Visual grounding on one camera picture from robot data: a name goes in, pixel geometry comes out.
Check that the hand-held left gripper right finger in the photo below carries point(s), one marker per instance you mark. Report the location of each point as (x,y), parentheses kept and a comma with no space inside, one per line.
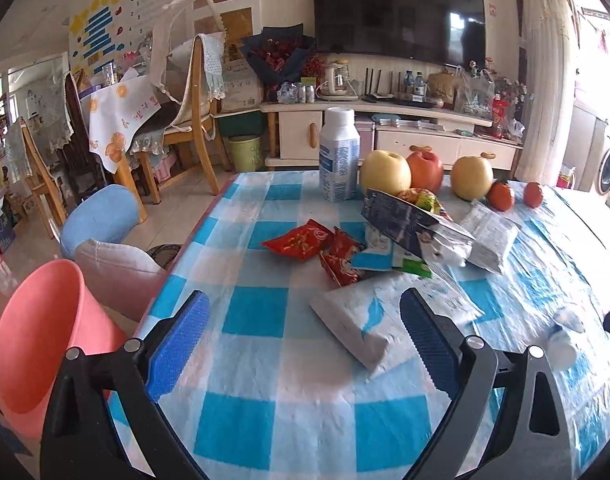
(430,345)

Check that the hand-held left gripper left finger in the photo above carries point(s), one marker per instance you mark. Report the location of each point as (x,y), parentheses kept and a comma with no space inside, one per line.
(177,345)

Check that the small white bottle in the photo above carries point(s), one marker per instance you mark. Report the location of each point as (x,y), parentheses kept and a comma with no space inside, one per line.
(562,345)

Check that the white tissue packet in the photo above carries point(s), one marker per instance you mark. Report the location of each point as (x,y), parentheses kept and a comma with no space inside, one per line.
(355,320)

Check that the white wet wipes packet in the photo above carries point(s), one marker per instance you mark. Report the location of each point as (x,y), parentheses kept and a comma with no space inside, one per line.
(490,240)

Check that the red snack packet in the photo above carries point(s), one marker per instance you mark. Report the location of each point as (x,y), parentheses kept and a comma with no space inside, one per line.
(341,260)
(297,241)

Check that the dark foil snack bag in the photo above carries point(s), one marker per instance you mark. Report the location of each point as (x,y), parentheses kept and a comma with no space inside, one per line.
(400,220)

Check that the pink plastic bin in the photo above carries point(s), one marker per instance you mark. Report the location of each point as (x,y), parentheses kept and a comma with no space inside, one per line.
(40,340)

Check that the yellow green snack packet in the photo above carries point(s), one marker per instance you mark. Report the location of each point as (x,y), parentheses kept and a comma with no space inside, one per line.
(420,199)

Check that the pink padded stool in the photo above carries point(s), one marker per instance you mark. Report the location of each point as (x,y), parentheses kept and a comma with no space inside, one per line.
(120,280)

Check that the round floor rug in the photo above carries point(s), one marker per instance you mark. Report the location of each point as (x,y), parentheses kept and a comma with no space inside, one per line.
(165,255)

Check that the blue green milk pouch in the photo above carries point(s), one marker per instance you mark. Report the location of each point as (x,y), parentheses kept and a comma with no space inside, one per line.
(385,257)

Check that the blue white checked tablecloth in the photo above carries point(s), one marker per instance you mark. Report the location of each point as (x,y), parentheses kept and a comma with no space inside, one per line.
(285,360)

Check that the blue padded stool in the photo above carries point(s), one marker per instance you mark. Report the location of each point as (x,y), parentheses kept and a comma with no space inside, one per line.
(100,220)

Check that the yellow apple right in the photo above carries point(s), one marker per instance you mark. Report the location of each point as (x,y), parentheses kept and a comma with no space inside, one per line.
(472,178)

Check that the yellow apple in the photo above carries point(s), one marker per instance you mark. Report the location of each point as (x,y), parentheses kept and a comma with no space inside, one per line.
(385,172)
(472,178)

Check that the red apple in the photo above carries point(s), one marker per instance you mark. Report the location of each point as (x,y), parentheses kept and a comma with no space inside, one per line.
(427,170)

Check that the green plastic bin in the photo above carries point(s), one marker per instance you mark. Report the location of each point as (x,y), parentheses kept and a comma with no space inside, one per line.
(245,155)

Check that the large white milk bottle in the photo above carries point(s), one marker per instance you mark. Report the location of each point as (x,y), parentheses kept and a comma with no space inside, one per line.
(337,160)

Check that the plain wooden chair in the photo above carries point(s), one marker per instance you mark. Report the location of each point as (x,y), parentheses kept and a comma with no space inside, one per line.
(40,180)

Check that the red drink bottle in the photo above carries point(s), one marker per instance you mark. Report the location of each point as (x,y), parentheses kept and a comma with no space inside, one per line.
(499,115)

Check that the white curtain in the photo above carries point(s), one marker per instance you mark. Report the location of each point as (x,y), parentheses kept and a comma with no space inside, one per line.
(545,85)

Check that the white cloth with orange print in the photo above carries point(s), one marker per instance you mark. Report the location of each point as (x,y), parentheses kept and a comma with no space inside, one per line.
(120,120)

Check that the wooden chair with lace cloth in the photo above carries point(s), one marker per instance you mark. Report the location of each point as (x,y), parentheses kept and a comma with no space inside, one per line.
(200,110)

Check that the cream television cabinet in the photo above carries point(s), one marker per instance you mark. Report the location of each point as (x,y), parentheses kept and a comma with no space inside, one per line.
(295,130)

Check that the clear plastic bag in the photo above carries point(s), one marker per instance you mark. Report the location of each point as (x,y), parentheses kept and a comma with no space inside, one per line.
(475,92)

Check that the black router with antennas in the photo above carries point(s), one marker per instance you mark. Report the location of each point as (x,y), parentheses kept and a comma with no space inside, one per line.
(377,95)

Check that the brown paper bag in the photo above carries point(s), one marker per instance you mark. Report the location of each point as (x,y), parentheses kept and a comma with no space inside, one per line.
(441,87)

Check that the clear water bottle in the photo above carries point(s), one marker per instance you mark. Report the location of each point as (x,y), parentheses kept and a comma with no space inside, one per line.
(409,85)
(420,86)

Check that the cardboard box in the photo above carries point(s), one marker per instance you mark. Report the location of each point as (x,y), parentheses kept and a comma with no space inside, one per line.
(240,85)

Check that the white electric kettle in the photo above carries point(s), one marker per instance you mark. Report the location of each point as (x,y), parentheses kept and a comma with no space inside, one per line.
(335,82)

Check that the cluster of small bottles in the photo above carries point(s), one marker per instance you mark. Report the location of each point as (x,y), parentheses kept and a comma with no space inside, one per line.
(297,92)

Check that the dark wrapped flower bouquet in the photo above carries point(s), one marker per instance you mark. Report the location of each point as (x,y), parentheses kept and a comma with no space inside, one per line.
(277,55)

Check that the black television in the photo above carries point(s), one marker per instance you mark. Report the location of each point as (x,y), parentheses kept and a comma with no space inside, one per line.
(395,10)

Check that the wall poster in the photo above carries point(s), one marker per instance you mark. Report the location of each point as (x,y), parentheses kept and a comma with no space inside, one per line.
(105,20)

